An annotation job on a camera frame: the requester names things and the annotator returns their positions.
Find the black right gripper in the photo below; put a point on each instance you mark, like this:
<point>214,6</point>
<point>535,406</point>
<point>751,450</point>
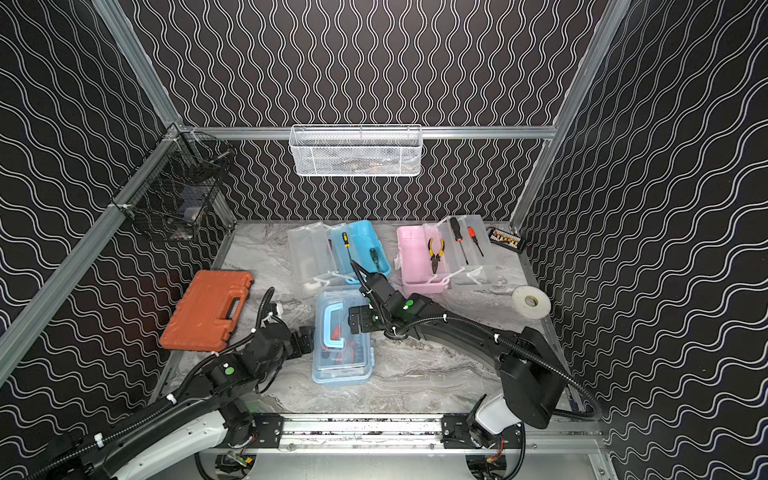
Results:
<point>362,312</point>

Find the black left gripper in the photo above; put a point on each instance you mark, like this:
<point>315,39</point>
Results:
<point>294,341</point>

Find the light blue front toolbox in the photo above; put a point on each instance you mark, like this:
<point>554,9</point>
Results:
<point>340,357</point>

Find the turquoise back toolbox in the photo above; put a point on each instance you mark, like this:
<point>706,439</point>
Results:
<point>319,260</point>

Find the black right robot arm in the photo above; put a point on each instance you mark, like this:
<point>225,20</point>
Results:
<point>535,386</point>

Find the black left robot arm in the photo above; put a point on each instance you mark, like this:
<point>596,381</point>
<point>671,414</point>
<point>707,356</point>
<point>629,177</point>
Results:
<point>205,411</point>

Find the green black screwdriver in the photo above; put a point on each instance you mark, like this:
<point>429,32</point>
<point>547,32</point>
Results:
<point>375,259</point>

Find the yellow black screwdriver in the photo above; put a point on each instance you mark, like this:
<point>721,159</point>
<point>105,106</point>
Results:
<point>347,245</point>

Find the red-orange plastic tool case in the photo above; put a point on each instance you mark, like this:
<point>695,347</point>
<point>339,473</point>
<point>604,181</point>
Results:
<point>208,312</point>

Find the pink toolbox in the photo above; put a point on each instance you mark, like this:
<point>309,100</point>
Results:
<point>414,262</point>

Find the black red screwdriver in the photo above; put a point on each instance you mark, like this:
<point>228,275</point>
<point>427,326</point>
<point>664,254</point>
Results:
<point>456,231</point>

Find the red small screwdriver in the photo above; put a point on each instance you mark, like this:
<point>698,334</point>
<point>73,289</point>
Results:
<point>473,236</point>

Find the white tape roll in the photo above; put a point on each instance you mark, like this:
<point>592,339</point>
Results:
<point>531,302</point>

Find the yellow handled pliers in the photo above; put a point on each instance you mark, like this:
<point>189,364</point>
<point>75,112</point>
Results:
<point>436,249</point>

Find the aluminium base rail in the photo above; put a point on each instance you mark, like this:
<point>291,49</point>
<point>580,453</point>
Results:
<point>363,434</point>

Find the white wire mesh basket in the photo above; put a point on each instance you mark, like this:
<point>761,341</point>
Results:
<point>357,150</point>

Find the black wire basket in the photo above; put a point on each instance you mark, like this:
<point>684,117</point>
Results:
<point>181,194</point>

